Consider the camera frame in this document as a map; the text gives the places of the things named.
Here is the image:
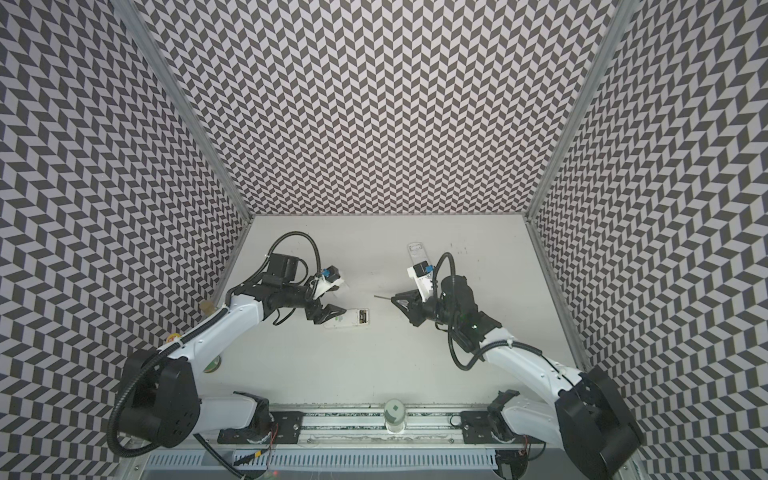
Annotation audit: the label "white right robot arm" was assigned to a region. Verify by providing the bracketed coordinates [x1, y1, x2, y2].
[389, 275, 645, 479]

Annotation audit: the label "white remote green buttons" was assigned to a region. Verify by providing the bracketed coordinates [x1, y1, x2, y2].
[407, 242, 431, 266]

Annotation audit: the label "black corrugated left cable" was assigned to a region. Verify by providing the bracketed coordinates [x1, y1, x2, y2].
[224, 230, 322, 301]

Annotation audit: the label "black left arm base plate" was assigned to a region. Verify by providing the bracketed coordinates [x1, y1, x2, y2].
[217, 411, 304, 446]

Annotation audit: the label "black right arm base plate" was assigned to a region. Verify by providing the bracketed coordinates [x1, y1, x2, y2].
[460, 411, 524, 445]

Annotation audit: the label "aluminium front rail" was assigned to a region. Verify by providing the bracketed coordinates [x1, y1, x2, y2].
[134, 407, 631, 451]

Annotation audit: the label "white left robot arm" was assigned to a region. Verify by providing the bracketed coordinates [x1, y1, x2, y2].
[106, 254, 344, 458]

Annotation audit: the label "black corrugated cable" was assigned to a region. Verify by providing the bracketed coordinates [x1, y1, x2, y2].
[224, 230, 322, 301]
[433, 251, 544, 372]

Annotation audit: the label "aluminium corner post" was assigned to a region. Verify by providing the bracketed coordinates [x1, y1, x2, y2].
[111, 0, 253, 220]
[525, 0, 641, 224]

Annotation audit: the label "white TCL remote control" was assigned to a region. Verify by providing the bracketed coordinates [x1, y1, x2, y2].
[323, 309, 370, 330]

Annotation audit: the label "aluminium corner post left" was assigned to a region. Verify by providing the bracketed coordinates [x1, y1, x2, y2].
[111, 0, 253, 220]

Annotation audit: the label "black corrugated right cable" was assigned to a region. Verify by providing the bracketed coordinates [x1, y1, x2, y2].
[433, 251, 544, 372]

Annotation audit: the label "aluminium corner post right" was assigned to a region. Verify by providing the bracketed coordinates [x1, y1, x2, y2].
[525, 0, 641, 224]

